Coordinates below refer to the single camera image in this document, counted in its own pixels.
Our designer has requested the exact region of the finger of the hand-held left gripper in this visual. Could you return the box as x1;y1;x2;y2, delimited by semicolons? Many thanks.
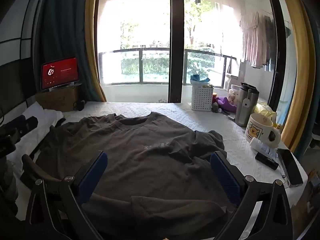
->
21;154;63;183

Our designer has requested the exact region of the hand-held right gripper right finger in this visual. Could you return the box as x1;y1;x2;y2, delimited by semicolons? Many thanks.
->
210;151;294;240

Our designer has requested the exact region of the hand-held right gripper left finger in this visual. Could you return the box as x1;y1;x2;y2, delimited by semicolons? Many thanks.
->
25;151;108;240

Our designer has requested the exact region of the dark grey t-shirt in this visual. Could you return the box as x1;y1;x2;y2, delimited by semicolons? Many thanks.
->
32;112;238;240

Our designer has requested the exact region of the small black box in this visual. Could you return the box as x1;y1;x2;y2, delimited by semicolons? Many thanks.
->
255;152;279;170

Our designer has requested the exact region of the white tube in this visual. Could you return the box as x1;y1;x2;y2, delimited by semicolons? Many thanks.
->
250;137;278;159

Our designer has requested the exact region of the white mug with bear print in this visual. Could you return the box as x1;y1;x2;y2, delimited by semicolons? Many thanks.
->
245;113;282;148

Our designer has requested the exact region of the brown cardboard box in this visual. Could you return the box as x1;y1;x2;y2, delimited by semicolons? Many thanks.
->
35;85;80;112

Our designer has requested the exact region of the black smartphone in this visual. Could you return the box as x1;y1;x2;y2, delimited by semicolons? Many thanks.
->
277;148;304;188

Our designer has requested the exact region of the stainless steel tumbler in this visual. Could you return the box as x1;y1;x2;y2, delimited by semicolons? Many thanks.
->
235;82;260;127

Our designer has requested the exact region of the purple plush toy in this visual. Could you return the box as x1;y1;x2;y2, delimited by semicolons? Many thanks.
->
216;96;237;113

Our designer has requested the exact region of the yellow plastic bag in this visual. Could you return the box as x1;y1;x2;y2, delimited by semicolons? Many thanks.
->
254;100;278;128

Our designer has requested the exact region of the tablet with red screen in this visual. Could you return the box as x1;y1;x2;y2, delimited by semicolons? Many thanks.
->
41;57;80;90

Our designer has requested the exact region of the white perforated basket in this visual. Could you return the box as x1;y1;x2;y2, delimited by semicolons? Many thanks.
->
191;84;214;112

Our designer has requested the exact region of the clear glass jar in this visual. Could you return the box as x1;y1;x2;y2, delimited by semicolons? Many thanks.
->
228;84;242;104

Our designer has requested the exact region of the blue packet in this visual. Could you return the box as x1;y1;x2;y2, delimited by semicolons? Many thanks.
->
190;74;210;84

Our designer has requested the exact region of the yellow curtain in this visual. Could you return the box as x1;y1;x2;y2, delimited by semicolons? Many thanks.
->
275;0;317;153
85;0;107;102

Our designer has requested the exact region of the hanging pink garment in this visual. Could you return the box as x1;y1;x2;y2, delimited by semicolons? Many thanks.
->
239;11;268;68

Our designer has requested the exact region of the hanging dark garment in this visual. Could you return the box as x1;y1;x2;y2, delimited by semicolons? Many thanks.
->
262;15;275;72

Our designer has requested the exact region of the black balcony railing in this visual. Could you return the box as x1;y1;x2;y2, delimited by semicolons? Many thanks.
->
99;47;237;84

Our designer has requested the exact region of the dark brown sliding door frame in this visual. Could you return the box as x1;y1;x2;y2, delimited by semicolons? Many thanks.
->
168;0;287;113

